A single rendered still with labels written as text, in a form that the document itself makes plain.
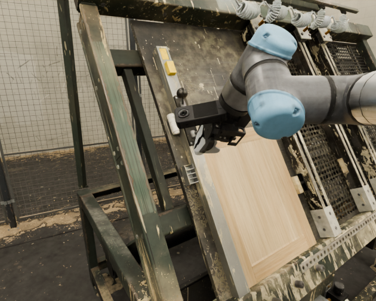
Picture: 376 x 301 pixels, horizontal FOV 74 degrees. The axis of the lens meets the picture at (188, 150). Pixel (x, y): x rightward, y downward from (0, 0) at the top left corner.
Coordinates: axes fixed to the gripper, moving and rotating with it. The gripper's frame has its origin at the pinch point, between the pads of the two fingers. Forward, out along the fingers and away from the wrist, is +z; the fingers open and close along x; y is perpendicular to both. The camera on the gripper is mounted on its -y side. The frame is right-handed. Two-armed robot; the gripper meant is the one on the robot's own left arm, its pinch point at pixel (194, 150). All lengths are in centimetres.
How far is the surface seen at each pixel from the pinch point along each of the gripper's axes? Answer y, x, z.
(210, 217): 14.3, -9.0, 25.5
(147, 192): -9.2, -4.5, 18.5
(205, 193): 11.8, -1.7, 22.2
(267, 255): 39, -20, 34
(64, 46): -50, 86, 41
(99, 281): -16, -11, 156
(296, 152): 61, 22, 23
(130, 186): -14.6, -3.3, 17.7
